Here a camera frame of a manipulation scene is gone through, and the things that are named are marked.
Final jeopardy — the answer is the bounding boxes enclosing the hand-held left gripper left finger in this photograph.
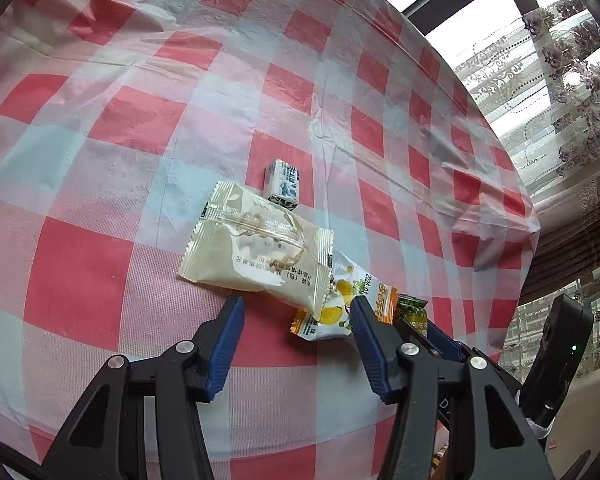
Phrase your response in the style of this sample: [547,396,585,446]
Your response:
[40,295,246,480]

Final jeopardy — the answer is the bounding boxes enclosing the pink embroidered curtain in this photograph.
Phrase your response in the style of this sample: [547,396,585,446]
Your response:
[522,170,600,306]

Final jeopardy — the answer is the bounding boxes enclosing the small white blue candy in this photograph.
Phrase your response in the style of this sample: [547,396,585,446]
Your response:
[264,158,302,211]

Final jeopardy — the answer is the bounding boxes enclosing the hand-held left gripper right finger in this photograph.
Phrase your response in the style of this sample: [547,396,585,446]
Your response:
[349,295,556,480]

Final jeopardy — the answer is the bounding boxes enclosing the beige snack packet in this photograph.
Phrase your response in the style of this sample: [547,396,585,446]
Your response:
[177,180,334,311]

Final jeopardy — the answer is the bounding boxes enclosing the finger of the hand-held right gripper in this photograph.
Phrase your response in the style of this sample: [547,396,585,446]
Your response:
[398,318,524,402]

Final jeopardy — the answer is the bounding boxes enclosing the green yellow snack packet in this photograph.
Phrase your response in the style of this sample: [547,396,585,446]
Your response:
[397,294,429,336]

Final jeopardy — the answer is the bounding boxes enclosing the white lace curtain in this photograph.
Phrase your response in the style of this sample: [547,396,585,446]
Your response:
[450,0,600,376]

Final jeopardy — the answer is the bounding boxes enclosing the red white checkered tablecloth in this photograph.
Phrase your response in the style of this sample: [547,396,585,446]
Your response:
[0,0,541,466]

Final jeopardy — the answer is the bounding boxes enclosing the orange white snack packet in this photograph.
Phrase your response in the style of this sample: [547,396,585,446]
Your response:
[287,252,398,342]

